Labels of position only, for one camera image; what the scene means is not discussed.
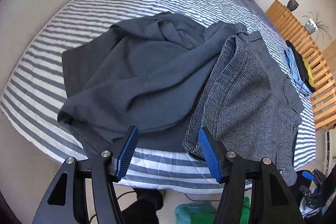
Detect folded light blue jeans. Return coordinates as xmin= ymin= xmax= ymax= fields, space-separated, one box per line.
xmin=285 ymin=48 xmax=313 ymax=96

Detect white radiator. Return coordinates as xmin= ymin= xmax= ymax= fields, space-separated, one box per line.
xmin=324 ymin=129 xmax=336 ymax=175

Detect grey checked button shirt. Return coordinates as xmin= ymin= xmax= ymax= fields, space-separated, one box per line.
xmin=182 ymin=23 xmax=304 ymax=187

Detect light wooden panel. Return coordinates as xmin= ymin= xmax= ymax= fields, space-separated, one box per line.
xmin=322 ymin=40 xmax=336 ymax=63

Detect striped bed quilt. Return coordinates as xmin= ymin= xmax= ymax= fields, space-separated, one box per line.
xmin=0 ymin=0 xmax=317 ymax=195

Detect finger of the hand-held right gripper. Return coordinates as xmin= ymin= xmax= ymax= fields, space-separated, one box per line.
xmin=301 ymin=171 xmax=315 ymax=182

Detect dark blue-grey garment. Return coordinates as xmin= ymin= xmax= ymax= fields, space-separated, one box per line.
xmin=57 ymin=11 xmax=238 ymax=154

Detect black floor cable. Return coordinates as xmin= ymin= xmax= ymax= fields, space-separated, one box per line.
xmin=115 ymin=189 xmax=223 ymax=203

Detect teal green cloth on floor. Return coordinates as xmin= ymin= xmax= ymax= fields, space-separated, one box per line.
xmin=175 ymin=197 xmax=250 ymax=224

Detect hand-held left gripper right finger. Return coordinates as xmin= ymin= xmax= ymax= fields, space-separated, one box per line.
xmin=198 ymin=127 xmax=305 ymax=224

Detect wooden slatted bed rail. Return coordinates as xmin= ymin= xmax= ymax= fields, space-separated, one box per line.
xmin=265 ymin=0 xmax=336 ymax=131

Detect person's leg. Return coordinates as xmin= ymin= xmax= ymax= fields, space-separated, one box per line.
xmin=121 ymin=187 xmax=165 ymax=224

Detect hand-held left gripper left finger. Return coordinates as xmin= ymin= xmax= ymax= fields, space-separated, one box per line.
xmin=31 ymin=125 xmax=139 ymax=224

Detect potted spider plant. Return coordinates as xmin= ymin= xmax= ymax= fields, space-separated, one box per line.
xmin=302 ymin=11 xmax=330 ymax=41

